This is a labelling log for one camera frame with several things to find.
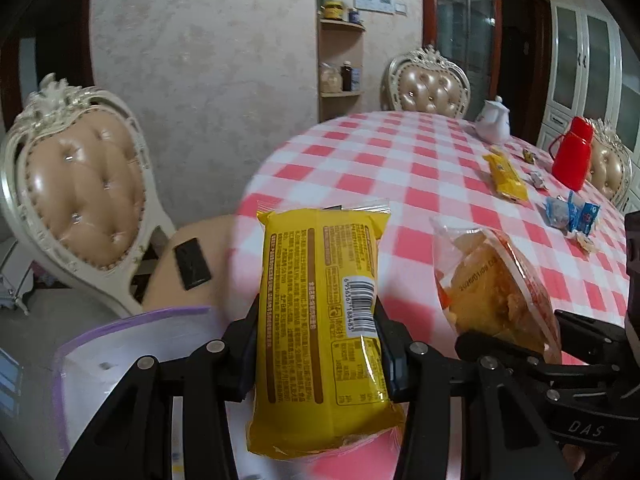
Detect wooden corner shelf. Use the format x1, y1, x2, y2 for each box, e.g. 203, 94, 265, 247
317, 7, 367, 124

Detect clear orange bread packet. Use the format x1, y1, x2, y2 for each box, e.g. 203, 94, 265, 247
430, 216, 563, 364

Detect white box with purple rim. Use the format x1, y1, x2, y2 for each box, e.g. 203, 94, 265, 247
52, 305, 261, 480

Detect cream tufted dining chair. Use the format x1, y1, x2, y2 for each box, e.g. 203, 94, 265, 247
584, 117, 634, 212
0, 73, 261, 319
382, 45, 472, 120

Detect white glass-door cabinet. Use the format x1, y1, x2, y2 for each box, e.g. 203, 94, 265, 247
537, 2, 640, 217

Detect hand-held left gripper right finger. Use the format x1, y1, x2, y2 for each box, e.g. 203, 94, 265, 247
375, 299, 576, 480

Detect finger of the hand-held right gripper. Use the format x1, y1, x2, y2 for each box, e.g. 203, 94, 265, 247
454, 330, 622, 397
554, 309, 630, 377

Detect dark wooden door frame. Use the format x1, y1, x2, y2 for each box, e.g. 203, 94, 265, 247
0, 0, 97, 135

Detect brown framed glass door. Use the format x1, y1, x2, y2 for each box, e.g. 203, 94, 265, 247
419, 0, 554, 147

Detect white low cabinet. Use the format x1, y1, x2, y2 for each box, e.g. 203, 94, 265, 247
0, 239, 37, 317

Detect white wall switch panel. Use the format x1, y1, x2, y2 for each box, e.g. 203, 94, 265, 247
353, 0, 409, 15

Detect yellow snack packet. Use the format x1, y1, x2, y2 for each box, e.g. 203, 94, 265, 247
246, 201, 407, 461
482, 152, 530, 205

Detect black smartphone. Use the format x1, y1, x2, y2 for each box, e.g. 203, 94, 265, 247
172, 238, 212, 291

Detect red thermos jug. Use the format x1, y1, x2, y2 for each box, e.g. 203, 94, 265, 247
548, 116, 595, 192

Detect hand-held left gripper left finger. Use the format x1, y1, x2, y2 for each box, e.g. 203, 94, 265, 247
55, 299, 262, 480

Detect white teapot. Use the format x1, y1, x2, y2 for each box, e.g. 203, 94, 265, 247
473, 95, 512, 144

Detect blue white snack packet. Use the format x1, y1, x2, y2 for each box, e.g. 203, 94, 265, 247
566, 202, 601, 236
544, 190, 581, 231

